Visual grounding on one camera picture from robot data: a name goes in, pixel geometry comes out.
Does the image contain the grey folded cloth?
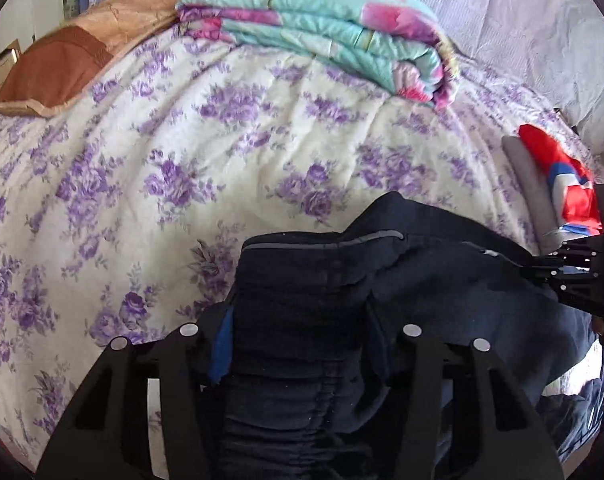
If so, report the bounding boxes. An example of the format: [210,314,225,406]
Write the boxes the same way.
[500,134,577,256]

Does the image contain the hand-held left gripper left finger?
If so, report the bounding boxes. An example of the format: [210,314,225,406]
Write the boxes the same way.
[36,304,239,480]

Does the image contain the purple floral bed sheet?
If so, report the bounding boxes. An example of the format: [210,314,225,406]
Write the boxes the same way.
[0,25,595,461]

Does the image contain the brown pillow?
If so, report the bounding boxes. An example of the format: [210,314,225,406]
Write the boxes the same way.
[0,0,227,118]

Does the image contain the folded turquoise floral quilt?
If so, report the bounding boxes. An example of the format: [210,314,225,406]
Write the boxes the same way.
[176,0,462,111]

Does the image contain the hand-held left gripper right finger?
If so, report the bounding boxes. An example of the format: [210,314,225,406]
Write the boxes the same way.
[364,305,566,480]

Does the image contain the red blue white garment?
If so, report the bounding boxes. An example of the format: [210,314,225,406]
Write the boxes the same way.
[518,124,604,237]

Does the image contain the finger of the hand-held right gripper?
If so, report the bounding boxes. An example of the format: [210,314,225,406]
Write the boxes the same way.
[519,237,604,317]

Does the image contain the dark navy pants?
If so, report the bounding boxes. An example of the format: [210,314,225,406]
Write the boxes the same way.
[209,191,604,480]

